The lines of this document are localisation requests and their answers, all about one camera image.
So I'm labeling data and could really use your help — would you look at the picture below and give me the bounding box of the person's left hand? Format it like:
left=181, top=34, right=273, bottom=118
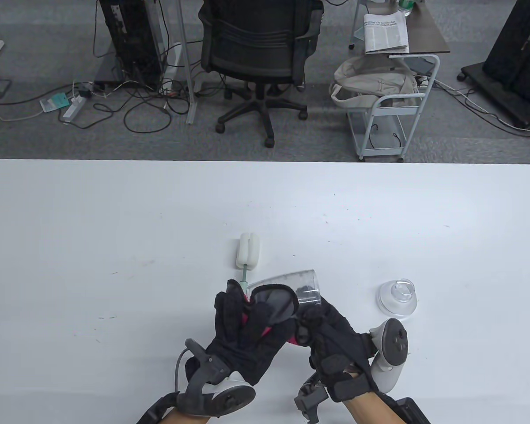
left=185, top=285, right=300, bottom=386

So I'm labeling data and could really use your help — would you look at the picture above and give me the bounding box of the person's right hand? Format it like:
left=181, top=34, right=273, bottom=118
left=297, top=297, right=378, bottom=402

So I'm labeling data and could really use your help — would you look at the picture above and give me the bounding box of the pink microfibre cloth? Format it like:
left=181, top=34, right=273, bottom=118
left=241, top=296, right=302, bottom=347

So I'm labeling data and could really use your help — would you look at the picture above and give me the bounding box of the clear shaker cup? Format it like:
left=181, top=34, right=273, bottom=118
left=243, top=269, right=323, bottom=319

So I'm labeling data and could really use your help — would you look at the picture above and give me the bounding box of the clear domed cup lid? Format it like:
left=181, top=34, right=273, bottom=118
left=377, top=278, right=418, bottom=320

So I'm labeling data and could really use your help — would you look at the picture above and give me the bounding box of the white green cup brush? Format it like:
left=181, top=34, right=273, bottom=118
left=236, top=232, right=262, bottom=301

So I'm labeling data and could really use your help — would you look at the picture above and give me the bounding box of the person's right forearm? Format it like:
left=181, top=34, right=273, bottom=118
left=344, top=391, right=398, bottom=424

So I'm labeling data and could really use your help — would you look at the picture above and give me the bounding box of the person's left forearm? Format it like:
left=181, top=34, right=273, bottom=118
left=159, top=406, right=208, bottom=424

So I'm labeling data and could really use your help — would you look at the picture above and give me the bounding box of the grey right hand controller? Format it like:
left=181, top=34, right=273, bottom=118
left=370, top=318, right=409, bottom=394

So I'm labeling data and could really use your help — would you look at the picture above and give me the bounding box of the grey hand controller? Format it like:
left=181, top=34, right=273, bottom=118
left=370, top=318, right=409, bottom=394
left=177, top=339, right=257, bottom=416

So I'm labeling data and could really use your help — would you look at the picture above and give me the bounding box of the grey left hand controller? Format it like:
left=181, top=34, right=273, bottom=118
left=177, top=339, right=257, bottom=416

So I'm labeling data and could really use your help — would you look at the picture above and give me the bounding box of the white metal cart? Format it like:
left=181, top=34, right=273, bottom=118
left=347, top=54, right=441, bottom=163

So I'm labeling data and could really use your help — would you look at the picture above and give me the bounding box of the beige backpack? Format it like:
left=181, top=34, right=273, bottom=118
left=329, top=55, right=420, bottom=109

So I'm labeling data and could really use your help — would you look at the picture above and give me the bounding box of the white power strip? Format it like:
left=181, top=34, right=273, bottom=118
left=62, top=95, right=88, bottom=124

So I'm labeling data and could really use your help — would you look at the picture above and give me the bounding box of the teal flat packet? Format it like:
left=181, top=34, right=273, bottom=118
left=40, top=93, right=69, bottom=113

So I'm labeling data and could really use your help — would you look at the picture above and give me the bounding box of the white metal desk leg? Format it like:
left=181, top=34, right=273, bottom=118
left=144, top=0, right=199, bottom=125

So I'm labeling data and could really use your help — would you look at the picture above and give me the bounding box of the black mesh office chair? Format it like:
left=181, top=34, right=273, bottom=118
left=198, top=0, right=325, bottom=148

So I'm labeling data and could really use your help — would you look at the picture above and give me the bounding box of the folded newspaper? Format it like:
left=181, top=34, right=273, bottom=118
left=363, top=12, right=410, bottom=54

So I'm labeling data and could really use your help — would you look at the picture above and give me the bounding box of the black computer tower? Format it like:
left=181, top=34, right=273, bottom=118
left=98, top=0, right=166, bottom=87

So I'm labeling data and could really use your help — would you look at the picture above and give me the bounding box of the brown side table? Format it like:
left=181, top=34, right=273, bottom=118
left=349, top=0, right=451, bottom=56

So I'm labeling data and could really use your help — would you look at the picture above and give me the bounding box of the black wheeled stand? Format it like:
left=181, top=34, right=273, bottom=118
left=457, top=0, right=530, bottom=129

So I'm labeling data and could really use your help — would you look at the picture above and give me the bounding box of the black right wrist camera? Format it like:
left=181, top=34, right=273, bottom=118
left=294, top=373, right=328, bottom=424

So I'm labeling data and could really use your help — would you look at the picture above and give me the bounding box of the grey left glove cable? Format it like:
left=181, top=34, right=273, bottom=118
left=174, top=349, right=190, bottom=394

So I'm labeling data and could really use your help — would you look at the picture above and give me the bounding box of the black right wrist strap unit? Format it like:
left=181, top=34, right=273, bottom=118
left=380, top=397, right=431, bottom=424

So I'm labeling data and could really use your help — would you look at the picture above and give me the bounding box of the black wrist strap unit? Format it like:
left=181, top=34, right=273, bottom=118
left=135, top=393, right=179, bottom=424
left=380, top=397, right=431, bottom=424

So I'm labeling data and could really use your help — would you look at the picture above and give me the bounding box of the black left wrist strap unit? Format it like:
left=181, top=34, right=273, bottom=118
left=135, top=393, right=179, bottom=424

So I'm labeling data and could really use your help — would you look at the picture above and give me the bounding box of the black floor cable tangle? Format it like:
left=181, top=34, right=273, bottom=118
left=93, top=75, right=190, bottom=134

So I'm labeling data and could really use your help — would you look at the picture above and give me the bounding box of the white floor cable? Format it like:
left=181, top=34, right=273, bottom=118
left=433, top=79, right=530, bottom=135

